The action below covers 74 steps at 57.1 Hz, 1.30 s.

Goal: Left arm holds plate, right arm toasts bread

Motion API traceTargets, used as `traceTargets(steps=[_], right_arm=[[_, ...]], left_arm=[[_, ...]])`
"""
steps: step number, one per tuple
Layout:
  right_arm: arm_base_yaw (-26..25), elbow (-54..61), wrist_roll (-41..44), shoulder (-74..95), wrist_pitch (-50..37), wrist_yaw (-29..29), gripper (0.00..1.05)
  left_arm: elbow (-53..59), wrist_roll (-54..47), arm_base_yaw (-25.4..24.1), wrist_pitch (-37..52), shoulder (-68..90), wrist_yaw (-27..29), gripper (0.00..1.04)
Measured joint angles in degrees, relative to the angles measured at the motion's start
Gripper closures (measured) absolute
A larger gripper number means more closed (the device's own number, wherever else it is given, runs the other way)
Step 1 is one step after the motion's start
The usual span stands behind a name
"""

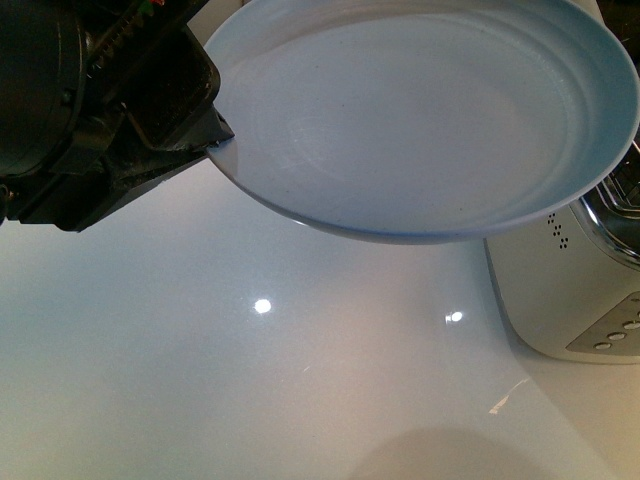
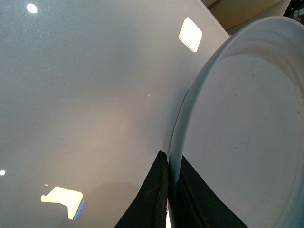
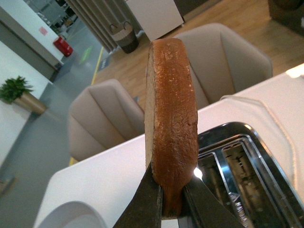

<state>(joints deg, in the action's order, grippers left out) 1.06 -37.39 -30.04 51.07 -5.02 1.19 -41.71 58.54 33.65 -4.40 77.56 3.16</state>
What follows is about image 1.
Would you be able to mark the blue round plate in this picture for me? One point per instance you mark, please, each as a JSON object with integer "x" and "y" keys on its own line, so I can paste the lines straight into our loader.
{"x": 414, "y": 122}

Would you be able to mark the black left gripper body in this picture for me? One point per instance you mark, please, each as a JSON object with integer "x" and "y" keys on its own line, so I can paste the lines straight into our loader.
{"x": 59, "y": 166}

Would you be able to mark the white chrome two-slot toaster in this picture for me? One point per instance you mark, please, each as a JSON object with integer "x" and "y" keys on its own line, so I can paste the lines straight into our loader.
{"x": 569, "y": 284}

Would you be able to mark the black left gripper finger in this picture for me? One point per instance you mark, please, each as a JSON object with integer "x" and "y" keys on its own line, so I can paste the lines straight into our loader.
{"x": 160, "y": 79}

